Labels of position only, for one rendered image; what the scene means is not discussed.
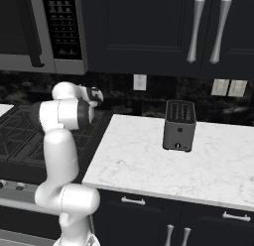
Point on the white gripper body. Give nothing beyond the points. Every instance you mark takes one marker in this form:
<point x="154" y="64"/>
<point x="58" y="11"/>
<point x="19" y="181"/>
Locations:
<point x="97" y="98"/>

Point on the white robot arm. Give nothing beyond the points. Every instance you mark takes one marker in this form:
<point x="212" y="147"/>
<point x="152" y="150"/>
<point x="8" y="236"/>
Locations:
<point x="61" y="157"/>

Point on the silver microwave oven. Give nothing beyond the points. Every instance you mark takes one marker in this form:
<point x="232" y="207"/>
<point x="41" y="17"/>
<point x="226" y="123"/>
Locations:
<point x="66" y="31"/>

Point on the dark wide upper cupboard door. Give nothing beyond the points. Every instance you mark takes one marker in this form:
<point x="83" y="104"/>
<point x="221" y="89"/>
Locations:
<point x="139" y="28"/>

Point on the dark grey toaster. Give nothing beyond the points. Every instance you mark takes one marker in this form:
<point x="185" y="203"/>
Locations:
<point x="179" y="131"/>

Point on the black gas hob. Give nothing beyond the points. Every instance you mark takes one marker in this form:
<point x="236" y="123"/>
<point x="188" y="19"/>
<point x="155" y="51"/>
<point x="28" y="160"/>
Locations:
<point x="16" y="141"/>

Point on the dark oven knob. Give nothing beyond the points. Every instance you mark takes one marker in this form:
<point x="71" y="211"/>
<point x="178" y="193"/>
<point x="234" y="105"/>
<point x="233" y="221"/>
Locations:
<point x="2" y="184"/>
<point x="20" y="186"/>

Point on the dark drawer front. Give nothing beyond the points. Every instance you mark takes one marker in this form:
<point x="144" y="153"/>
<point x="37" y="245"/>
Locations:
<point x="205" y="217"/>
<point x="155" y="203"/>

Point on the dark lower cupboard door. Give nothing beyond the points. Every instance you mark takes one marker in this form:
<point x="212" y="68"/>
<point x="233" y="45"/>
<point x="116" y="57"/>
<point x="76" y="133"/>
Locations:
<point x="221" y="236"/>
<point x="132" y="228"/>

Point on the silver oven front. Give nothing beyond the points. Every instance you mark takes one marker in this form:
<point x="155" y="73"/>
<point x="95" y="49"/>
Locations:
<point x="20" y="226"/>

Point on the dark narrow upper cupboard door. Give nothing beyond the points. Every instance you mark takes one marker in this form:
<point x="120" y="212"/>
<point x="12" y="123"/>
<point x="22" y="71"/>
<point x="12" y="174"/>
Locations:
<point x="236" y="31"/>

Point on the white wall socket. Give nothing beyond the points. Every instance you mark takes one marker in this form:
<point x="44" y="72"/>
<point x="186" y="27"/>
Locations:
<point x="140" y="82"/>

